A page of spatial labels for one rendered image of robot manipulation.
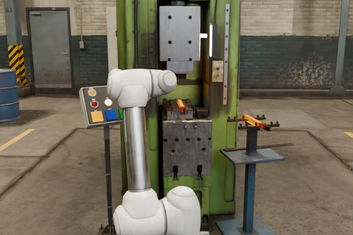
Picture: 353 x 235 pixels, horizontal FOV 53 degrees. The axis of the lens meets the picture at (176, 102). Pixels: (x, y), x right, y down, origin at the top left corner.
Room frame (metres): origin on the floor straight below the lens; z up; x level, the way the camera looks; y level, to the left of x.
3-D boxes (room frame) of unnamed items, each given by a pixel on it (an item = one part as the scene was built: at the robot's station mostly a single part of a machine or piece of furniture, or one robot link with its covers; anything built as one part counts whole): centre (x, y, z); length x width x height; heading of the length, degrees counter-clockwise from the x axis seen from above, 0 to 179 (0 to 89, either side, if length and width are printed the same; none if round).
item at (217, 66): (2.80, -0.33, 1.27); 0.09 x 0.02 x 0.17; 95
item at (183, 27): (2.86, -0.05, 1.56); 0.42 x 0.39 x 0.40; 5
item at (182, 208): (1.50, -0.02, 0.77); 0.18 x 0.16 x 0.22; 107
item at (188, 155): (2.87, -0.06, 0.69); 0.56 x 0.38 x 0.45; 5
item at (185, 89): (3.18, -0.02, 1.37); 0.41 x 0.10 x 0.91; 95
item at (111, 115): (2.40, 0.46, 1.01); 0.07 x 0.05 x 0.07; 120
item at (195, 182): (2.87, -0.06, 0.23); 0.55 x 0.37 x 0.47; 5
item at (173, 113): (2.85, -0.01, 0.96); 0.42 x 0.20 x 0.09; 5
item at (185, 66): (2.85, -0.01, 1.32); 0.42 x 0.20 x 0.10; 5
